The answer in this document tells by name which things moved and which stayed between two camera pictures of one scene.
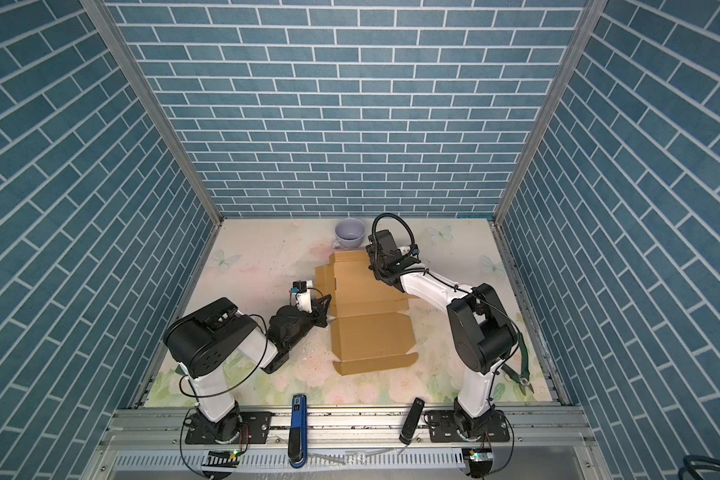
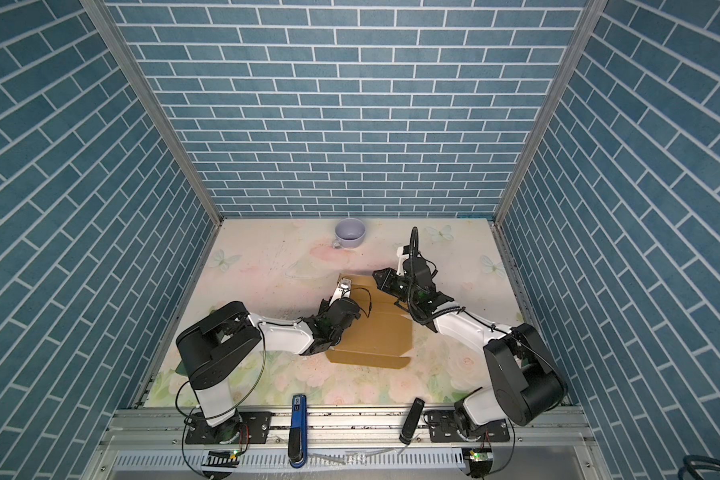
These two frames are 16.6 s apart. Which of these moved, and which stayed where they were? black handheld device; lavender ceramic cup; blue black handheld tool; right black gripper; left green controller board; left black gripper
Moved: right black gripper; left black gripper
Stayed: blue black handheld tool; left green controller board; lavender ceramic cup; black handheld device
